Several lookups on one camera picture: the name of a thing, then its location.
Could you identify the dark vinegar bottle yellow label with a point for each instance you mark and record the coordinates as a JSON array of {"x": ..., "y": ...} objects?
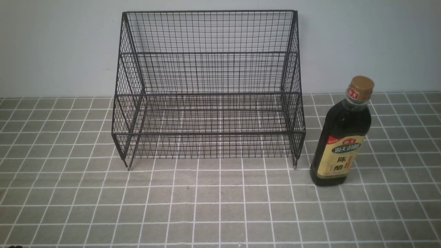
[{"x": 345, "y": 128}]

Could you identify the black wire mesh shelf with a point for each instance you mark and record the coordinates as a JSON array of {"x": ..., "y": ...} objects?
[{"x": 208, "y": 84}]

